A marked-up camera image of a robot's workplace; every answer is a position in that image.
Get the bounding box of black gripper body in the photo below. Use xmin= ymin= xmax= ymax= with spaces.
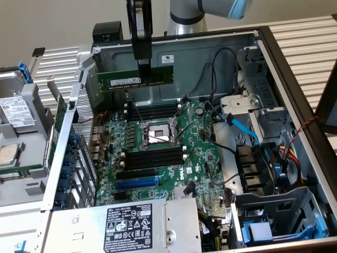
xmin=126 ymin=0 xmax=153 ymax=61

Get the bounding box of green RAM stick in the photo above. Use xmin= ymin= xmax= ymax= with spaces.
xmin=0 ymin=163 xmax=44 ymax=181
xmin=96 ymin=65 xmax=175 ymax=92

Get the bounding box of black RAM slot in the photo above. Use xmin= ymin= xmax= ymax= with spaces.
xmin=123 ymin=154 xmax=186 ymax=166
xmin=123 ymin=150 xmax=185 ymax=161
xmin=122 ymin=159 xmax=186 ymax=170
xmin=127 ymin=103 xmax=180 ymax=110
xmin=127 ymin=110 xmax=181 ymax=118
xmin=127 ymin=106 xmax=181 ymax=114
xmin=123 ymin=146 xmax=185 ymax=157

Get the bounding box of black box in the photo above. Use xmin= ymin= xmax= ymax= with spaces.
xmin=92 ymin=21 xmax=124 ymax=43

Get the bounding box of open PC case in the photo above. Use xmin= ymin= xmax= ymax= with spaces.
xmin=41 ymin=25 xmax=337 ymax=253

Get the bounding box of silver socket cover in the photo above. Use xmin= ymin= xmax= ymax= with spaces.
xmin=170 ymin=101 xmax=191 ymax=140

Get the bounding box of metal port block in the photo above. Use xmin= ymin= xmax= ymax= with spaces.
xmin=90 ymin=125 xmax=105 ymax=141
xmin=90 ymin=142 xmax=103 ymax=162

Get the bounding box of green Dell motherboard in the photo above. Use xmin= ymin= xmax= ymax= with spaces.
xmin=94 ymin=99 xmax=233 ymax=208

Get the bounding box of green graphics card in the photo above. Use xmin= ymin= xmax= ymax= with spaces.
xmin=46 ymin=75 xmax=69 ymax=169

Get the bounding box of long black expansion slot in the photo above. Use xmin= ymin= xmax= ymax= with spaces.
xmin=116 ymin=168 xmax=156 ymax=180

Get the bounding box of blue expansion slot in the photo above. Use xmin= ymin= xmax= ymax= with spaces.
xmin=114 ymin=178 xmax=159 ymax=190

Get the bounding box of black angled connector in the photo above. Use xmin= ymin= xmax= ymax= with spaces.
xmin=183 ymin=181 xmax=197 ymax=196

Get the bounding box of silver finned heatsink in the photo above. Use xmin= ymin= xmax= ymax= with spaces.
xmin=173 ymin=186 xmax=197 ymax=200

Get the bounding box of silver disk bay cage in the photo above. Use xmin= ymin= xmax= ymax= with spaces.
xmin=220 ymin=46 xmax=294 ymax=144

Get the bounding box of silver hard disk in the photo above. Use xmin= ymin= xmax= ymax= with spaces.
xmin=0 ymin=70 xmax=37 ymax=133

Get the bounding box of grey parts rack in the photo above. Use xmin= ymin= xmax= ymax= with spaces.
xmin=0 ymin=67 xmax=55 ymax=209

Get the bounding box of black plastic fan shroud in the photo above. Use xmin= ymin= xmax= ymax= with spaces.
xmin=235 ymin=143 xmax=276 ymax=197

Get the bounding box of black rating label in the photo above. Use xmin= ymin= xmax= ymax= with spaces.
xmin=103 ymin=203 xmax=153 ymax=253

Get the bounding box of silver CPU chip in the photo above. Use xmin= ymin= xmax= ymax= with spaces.
xmin=0 ymin=143 xmax=19 ymax=167

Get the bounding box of silver power supply box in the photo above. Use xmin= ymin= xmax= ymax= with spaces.
xmin=42 ymin=197 xmax=203 ymax=253

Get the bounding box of blue disk carrier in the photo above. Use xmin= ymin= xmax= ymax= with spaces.
xmin=241 ymin=209 xmax=329 ymax=247

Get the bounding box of grey disk bay cage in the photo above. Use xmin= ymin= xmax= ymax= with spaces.
xmin=229 ymin=186 xmax=330 ymax=250

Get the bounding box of small blue plastic tab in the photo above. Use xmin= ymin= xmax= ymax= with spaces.
xmin=14 ymin=240 xmax=28 ymax=253

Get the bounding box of black slanting wire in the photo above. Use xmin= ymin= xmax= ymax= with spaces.
xmin=187 ymin=62 xmax=213 ymax=98

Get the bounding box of black arched wire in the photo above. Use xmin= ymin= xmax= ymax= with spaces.
xmin=210 ymin=47 xmax=239 ymax=102

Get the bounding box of thin red wire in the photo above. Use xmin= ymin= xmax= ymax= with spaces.
xmin=78 ymin=110 xmax=108 ymax=150

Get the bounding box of long black curved wire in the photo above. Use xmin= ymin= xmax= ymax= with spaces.
xmin=202 ymin=100 xmax=237 ymax=156

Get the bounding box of blue flat SATA wire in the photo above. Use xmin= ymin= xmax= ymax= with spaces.
xmin=225 ymin=112 xmax=273 ymax=161

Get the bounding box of blue plastic bracket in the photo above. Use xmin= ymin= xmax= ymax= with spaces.
xmin=17 ymin=60 xmax=34 ymax=85

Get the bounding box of black yellow wire bundle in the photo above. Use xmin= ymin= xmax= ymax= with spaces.
xmin=197 ymin=208 xmax=232 ymax=253

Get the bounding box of yellow red power wire bundle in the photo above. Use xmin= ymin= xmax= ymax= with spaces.
xmin=279 ymin=146 xmax=305 ymax=187

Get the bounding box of red black twisted wire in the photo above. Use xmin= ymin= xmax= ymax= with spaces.
xmin=285 ymin=115 xmax=319 ymax=159

